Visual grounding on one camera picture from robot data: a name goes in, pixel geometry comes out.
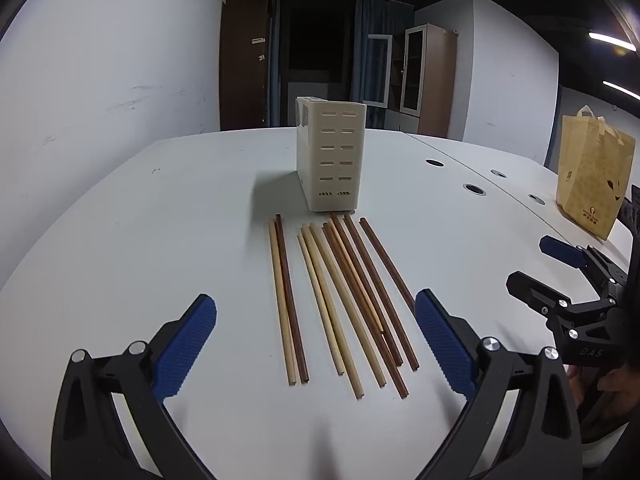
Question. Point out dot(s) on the white framed glass door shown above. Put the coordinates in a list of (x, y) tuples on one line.
[(378, 70)]

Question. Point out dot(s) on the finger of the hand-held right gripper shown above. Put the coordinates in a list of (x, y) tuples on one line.
[(530, 287), (560, 250)]

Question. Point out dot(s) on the cream plastic utensil holder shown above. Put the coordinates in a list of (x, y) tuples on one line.
[(332, 160)]

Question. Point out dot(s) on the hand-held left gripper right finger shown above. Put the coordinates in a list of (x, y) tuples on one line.
[(442, 345)]

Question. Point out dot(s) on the person's right hand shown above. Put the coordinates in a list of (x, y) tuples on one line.
[(617, 392)]

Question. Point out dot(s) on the wide blue curtain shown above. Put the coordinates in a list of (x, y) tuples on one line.
[(365, 20)]

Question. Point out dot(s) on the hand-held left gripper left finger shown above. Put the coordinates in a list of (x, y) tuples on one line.
[(187, 345)]

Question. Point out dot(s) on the ceiling light strip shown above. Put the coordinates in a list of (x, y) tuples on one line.
[(622, 89), (612, 41)]

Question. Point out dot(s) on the wooden glass-door cabinet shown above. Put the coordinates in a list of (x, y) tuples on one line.
[(435, 80)]

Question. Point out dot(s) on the brown paper bag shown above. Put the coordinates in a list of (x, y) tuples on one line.
[(592, 175)]

